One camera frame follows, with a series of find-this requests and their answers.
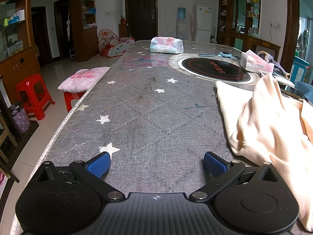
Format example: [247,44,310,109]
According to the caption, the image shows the white umbrella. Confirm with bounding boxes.
[66,15,72,41]

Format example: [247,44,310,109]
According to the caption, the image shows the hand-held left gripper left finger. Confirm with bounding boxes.
[37,151,125,202]

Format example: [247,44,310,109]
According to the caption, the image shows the tall wooden shelf cabinet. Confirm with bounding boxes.
[70,0,99,63]

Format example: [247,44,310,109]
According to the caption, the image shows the round black induction cooktop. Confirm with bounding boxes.
[169,53,260,85]

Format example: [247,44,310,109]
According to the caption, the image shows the purple trash bin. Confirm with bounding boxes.
[8,101,31,134]

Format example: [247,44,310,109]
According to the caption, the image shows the white refrigerator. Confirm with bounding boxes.
[192,4,213,43]

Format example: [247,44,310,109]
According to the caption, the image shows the blue cabinet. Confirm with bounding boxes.
[292,55,311,83]

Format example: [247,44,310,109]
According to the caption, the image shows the dark wooden door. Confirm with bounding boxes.
[125,0,158,41]

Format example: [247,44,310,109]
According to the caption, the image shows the wooden display cabinet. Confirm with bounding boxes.
[0,0,42,106]

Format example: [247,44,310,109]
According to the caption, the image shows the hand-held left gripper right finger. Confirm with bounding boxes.
[189,151,279,202]

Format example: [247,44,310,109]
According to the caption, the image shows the blue smartwatch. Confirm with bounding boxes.
[198,51,241,60]

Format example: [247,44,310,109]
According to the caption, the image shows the pink white soft tissue pack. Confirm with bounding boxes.
[150,37,184,54]

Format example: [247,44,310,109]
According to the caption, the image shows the cream garment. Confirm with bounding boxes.
[215,73,313,232]

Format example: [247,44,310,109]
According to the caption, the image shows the water dispenser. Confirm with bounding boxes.
[176,7,188,41]

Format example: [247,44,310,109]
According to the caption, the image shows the pink tissue box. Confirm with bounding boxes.
[240,50,275,73]

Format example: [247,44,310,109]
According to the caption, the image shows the dark wooden sideboard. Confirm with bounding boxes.
[228,31,281,59]

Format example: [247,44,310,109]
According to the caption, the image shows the red plastic stool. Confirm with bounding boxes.
[15,73,56,121]
[63,90,86,114]

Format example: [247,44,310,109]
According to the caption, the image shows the polka dot play tent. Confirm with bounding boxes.
[98,28,136,58]

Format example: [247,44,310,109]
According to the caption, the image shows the white mop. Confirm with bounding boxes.
[210,23,218,43]

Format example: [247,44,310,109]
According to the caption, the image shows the pink checked pillow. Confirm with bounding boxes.
[57,67,111,93]

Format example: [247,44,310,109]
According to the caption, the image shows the flat white box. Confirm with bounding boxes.
[259,70,295,87]

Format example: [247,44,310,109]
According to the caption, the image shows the dark wooden glass cabinet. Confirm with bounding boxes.
[216,0,262,46]

